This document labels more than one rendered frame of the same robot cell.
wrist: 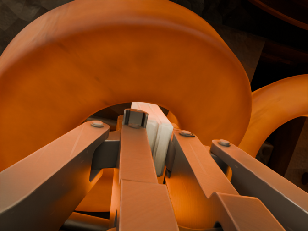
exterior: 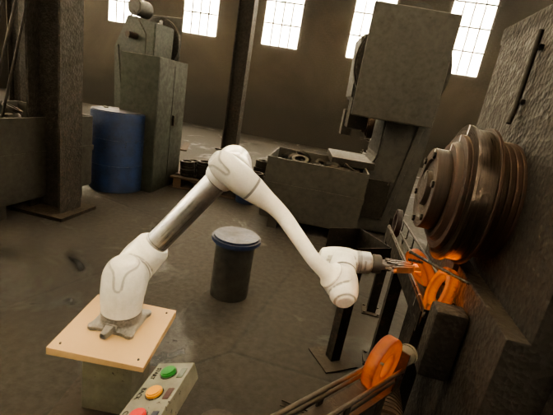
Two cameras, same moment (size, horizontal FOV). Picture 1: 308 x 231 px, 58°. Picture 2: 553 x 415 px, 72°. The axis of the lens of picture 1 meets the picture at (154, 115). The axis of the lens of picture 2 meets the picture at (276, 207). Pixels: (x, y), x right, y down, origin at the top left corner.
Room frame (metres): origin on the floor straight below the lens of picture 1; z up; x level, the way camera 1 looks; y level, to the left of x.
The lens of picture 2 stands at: (-0.18, -1.50, 1.34)
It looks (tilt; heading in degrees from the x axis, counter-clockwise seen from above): 17 degrees down; 100
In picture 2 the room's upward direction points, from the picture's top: 10 degrees clockwise
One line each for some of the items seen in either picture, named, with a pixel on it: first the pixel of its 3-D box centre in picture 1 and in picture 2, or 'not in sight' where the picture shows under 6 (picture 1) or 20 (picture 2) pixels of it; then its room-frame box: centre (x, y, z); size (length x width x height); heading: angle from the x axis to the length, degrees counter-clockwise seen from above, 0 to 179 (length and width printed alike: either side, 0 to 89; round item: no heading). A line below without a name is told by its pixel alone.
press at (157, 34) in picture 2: not in sight; (149, 70); (-4.85, 6.41, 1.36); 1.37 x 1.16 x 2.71; 171
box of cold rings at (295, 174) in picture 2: not in sight; (313, 189); (-0.54, 2.63, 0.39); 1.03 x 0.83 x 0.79; 5
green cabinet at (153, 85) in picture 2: not in sight; (153, 123); (-2.59, 2.74, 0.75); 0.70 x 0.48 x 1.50; 91
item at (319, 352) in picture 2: not in sight; (344, 299); (-0.07, 0.37, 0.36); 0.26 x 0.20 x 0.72; 126
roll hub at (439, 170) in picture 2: not in sight; (429, 188); (0.10, -0.11, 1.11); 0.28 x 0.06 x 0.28; 91
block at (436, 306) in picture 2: not in sight; (441, 341); (0.21, -0.34, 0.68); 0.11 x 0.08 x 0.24; 1
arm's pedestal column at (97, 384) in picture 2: not in sight; (118, 367); (-0.94, -0.32, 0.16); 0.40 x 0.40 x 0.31; 9
